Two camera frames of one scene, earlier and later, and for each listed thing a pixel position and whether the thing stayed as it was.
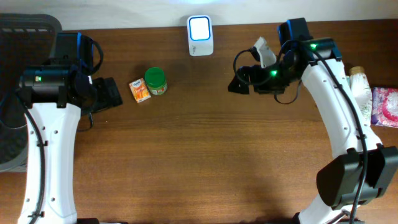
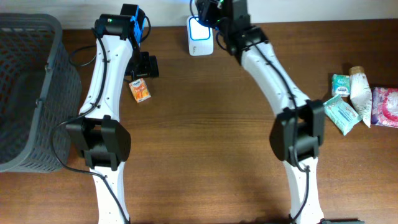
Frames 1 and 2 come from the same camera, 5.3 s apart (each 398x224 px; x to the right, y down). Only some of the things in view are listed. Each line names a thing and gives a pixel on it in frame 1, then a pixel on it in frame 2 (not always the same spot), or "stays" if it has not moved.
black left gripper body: x=105 y=97 -> x=141 y=64
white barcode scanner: x=200 y=35 stays
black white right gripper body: x=282 y=70 -> x=219 y=12
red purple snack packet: x=384 y=106 stays
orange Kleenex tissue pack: x=140 y=90 stays
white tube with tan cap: x=361 y=91 stays
